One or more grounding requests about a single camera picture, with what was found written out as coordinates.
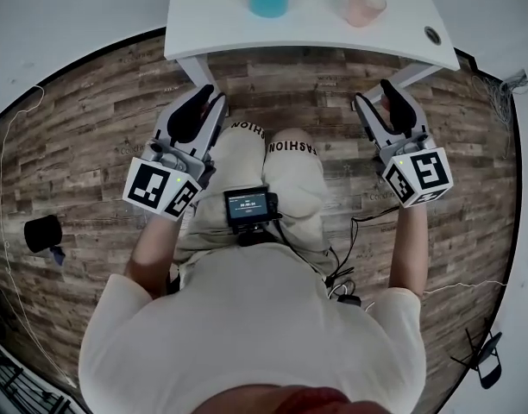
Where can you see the black round bin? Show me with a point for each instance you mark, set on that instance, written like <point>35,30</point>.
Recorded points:
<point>42,233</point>

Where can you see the person's right leg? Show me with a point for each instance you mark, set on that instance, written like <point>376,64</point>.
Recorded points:
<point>290,135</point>

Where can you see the black folding chair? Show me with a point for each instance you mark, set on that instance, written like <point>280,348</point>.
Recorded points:
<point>488,360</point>

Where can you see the blue cloth scrap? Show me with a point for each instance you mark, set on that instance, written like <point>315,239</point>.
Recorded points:
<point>58,255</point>

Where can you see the person's face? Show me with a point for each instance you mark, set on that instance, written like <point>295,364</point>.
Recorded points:
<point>290,403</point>

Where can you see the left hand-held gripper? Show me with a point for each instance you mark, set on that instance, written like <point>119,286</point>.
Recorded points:
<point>149,183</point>

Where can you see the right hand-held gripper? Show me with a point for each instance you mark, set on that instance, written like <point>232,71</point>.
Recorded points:
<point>419,175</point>

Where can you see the pink plastic cup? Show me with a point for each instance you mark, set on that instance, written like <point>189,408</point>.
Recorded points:
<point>365,7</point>

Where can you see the white table leg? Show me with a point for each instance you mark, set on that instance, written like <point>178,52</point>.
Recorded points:
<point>195,69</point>
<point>412,76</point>

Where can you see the beige t-shirt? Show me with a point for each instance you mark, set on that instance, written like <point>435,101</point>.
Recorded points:
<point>247,330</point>

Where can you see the black metal rack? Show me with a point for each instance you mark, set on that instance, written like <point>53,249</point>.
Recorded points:
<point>14,382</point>

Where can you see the person's right forearm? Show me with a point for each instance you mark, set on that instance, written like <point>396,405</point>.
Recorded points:
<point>408,252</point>

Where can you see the black power plug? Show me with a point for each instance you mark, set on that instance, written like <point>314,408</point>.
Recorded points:
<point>349,300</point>

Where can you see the small black monitor screen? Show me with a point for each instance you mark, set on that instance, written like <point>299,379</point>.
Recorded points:
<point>247,205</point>

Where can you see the person's left forearm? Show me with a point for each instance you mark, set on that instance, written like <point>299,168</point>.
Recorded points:
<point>152,252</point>

